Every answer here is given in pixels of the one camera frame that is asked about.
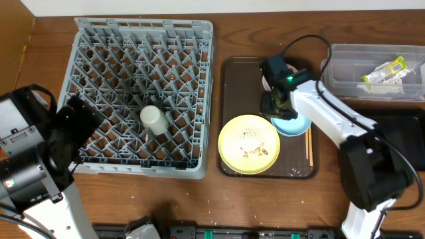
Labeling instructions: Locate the dark brown serving tray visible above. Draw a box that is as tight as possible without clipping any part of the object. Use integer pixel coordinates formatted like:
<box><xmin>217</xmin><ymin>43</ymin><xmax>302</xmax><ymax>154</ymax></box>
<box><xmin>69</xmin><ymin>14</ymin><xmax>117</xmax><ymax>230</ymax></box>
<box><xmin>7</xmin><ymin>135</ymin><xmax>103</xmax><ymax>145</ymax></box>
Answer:
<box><xmin>217</xmin><ymin>56</ymin><xmax>319</xmax><ymax>180</ymax></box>

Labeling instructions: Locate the grey plastic dish rack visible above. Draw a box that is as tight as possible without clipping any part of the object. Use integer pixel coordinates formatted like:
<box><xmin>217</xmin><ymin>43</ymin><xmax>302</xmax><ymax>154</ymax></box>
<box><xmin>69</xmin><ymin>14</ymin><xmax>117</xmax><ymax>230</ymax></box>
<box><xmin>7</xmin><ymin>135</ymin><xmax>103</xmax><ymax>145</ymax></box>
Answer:
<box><xmin>58</xmin><ymin>18</ymin><xmax>215</xmax><ymax>180</ymax></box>

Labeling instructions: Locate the wooden chopstick right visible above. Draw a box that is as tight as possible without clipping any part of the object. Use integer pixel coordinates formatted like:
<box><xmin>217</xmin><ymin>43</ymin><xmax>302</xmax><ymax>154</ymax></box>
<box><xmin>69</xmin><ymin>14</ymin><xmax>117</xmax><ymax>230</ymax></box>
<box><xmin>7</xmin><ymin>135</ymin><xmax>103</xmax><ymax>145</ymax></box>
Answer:
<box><xmin>308</xmin><ymin>127</ymin><xmax>313</xmax><ymax>167</ymax></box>

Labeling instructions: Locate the yellow plate with crumbs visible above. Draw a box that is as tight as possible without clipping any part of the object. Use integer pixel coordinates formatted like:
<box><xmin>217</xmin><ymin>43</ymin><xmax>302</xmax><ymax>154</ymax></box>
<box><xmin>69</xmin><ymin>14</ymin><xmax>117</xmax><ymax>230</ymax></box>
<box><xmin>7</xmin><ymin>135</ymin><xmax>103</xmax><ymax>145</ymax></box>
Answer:
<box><xmin>218</xmin><ymin>115</ymin><xmax>280</xmax><ymax>175</ymax></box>

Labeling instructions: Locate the yellow green snack wrapper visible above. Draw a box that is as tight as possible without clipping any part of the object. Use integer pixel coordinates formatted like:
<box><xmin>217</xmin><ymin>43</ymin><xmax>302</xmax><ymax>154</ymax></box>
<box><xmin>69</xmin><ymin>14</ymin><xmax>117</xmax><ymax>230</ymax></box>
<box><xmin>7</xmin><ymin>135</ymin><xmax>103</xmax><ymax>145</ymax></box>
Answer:
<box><xmin>361</xmin><ymin>56</ymin><xmax>408</xmax><ymax>84</ymax></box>

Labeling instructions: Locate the black rectangular bin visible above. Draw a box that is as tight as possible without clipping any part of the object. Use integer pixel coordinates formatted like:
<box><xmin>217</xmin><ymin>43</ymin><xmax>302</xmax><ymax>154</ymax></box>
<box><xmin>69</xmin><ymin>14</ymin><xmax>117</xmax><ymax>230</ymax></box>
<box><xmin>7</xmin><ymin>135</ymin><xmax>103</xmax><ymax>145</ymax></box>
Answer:
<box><xmin>358</xmin><ymin>109</ymin><xmax>424</xmax><ymax>172</ymax></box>

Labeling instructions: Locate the wooden chopstick left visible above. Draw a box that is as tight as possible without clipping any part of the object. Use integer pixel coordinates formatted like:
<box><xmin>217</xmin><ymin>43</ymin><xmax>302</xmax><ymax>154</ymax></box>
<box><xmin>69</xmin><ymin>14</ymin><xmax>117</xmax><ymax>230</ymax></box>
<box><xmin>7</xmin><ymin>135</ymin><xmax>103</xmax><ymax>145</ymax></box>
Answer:
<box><xmin>305</xmin><ymin>129</ymin><xmax>309</xmax><ymax>160</ymax></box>

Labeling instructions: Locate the cream white cup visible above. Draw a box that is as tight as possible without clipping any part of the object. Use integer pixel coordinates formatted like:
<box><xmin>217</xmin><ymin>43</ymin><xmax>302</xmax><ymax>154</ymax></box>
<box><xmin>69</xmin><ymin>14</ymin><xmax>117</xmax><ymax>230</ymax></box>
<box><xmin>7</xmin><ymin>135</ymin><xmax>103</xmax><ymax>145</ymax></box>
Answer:
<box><xmin>140</xmin><ymin>105</ymin><xmax>169</xmax><ymax>135</ymax></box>

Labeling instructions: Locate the light blue bowl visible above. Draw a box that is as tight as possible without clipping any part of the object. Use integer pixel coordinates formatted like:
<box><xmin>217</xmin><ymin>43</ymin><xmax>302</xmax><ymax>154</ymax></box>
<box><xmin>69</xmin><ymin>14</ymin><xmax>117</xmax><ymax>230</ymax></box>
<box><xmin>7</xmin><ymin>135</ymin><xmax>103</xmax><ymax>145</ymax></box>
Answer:
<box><xmin>271</xmin><ymin>114</ymin><xmax>311</xmax><ymax>137</ymax></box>

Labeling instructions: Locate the black equipment rail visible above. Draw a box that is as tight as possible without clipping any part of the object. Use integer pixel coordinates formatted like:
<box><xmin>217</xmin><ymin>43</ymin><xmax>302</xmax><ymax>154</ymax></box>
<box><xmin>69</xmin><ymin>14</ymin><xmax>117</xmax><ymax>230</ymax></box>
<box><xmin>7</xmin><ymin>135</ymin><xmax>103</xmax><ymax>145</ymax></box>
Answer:
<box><xmin>92</xmin><ymin>217</ymin><xmax>422</xmax><ymax>239</ymax></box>

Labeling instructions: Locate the wooden chopstick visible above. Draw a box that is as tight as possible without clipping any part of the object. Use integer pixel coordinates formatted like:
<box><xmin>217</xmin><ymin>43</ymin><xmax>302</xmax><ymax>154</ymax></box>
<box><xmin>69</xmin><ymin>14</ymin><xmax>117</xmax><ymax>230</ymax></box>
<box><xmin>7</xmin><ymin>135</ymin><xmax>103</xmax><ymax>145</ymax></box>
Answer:
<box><xmin>308</xmin><ymin>127</ymin><xmax>313</xmax><ymax>167</ymax></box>
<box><xmin>305</xmin><ymin>129</ymin><xmax>309</xmax><ymax>160</ymax></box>

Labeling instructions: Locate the clear plastic waste bin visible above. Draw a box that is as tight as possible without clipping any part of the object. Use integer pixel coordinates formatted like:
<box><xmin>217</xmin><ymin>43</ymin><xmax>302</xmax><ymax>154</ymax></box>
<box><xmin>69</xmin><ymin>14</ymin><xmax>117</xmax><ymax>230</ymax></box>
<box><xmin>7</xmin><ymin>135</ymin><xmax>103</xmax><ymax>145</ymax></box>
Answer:
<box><xmin>321</xmin><ymin>44</ymin><xmax>424</xmax><ymax>102</ymax></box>

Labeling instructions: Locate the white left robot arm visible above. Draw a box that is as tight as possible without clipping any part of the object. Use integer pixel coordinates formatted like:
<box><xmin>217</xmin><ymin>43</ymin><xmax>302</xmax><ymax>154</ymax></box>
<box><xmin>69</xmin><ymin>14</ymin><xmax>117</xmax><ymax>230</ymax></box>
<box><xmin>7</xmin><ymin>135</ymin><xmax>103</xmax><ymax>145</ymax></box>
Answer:
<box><xmin>1</xmin><ymin>84</ymin><xmax>104</xmax><ymax>238</ymax></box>

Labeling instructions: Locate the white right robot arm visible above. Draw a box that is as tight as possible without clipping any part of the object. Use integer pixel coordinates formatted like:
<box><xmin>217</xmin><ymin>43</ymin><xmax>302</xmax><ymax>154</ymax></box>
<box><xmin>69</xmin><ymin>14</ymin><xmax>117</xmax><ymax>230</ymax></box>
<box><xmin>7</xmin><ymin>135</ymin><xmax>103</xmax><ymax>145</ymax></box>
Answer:
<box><xmin>260</xmin><ymin>54</ymin><xmax>419</xmax><ymax>238</ymax></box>

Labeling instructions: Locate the pink bowl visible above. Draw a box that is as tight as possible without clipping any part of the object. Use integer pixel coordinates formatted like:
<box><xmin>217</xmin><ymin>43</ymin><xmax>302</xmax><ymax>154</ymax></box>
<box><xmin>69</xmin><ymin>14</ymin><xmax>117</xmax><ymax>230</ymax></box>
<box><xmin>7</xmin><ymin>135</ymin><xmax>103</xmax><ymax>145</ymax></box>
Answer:
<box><xmin>262</xmin><ymin>64</ymin><xmax>298</xmax><ymax>92</ymax></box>

